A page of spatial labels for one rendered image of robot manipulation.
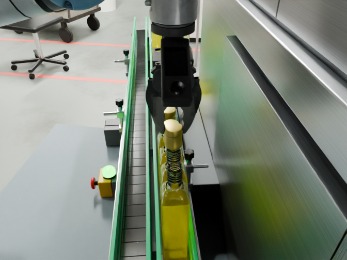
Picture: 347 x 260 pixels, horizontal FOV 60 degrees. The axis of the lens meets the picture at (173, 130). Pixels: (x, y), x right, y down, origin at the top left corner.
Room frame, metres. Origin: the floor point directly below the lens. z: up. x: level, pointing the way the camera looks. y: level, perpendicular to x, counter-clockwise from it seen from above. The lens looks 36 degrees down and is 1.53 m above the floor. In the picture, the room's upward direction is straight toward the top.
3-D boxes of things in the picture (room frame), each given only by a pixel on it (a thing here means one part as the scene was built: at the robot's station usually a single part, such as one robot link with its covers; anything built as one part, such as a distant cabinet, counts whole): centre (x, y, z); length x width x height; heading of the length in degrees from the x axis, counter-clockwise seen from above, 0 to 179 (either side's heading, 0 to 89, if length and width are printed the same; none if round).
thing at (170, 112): (0.58, 0.01, 1.14); 0.04 x 0.04 x 0.04
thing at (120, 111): (0.89, 0.21, 0.94); 0.07 x 0.04 x 0.13; 94
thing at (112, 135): (1.00, 0.24, 0.79); 0.08 x 0.08 x 0.08; 4
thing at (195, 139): (1.09, -0.06, 0.84); 0.95 x 0.09 x 0.11; 4
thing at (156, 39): (1.44, 0.08, 1.02); 0.06 x 0.06 x 0.28; 4
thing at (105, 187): (0.72, 0.21, 0.79); 0.07 x 0.07 x 0.07; 4
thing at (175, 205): (0.41, 0.00, 0.99); 0.06 x 0.06 x 0.21; 5
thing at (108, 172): (0.72, 0.21, 0.84); 0.05 x 0.05 x 0.03
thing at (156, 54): (0.50, 0.00, 1.33); 0.09 x 0.08 x 0.12; 3
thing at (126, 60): (1.34, 0.24, 0.94); 0.07 x 0.04 x 0.13; 94
